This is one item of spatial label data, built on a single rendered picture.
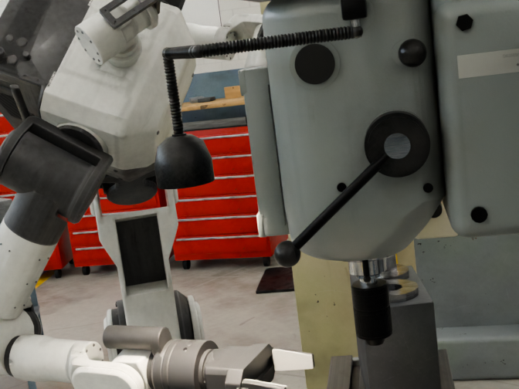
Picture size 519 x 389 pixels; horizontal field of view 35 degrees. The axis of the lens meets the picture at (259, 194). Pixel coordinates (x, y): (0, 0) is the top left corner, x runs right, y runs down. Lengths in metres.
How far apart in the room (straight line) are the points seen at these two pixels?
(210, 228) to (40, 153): 4.58
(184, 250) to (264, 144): 4.92
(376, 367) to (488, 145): 0.61
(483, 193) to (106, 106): 0.63
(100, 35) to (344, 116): 0.45
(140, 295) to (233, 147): 3.99
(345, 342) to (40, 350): 1.77
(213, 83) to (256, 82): 9.22
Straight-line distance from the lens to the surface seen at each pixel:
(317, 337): 2.96
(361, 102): 0.93
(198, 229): 5.85
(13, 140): 1.28
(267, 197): 1.03
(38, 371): 1.34
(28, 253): 1.31
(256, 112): 1.02
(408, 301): 1.41
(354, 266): 1.05
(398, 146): 0.90
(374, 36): 0.93
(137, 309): 1.71
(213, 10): 10.21
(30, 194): 1.28
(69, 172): 1.27
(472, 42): 0.91
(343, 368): 1.65
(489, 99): 0.91
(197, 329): 1.73
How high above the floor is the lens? 1.59
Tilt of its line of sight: 11 degrees down
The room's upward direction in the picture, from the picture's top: 7 degrees counter-clockwise
